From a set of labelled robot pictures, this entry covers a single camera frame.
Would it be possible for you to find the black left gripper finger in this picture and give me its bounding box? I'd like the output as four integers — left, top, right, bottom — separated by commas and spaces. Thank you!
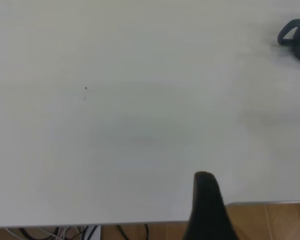
183, 171, 240, 240

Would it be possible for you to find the thin white cable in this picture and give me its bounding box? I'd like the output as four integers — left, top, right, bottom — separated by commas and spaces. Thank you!
4, 226, 77, 240

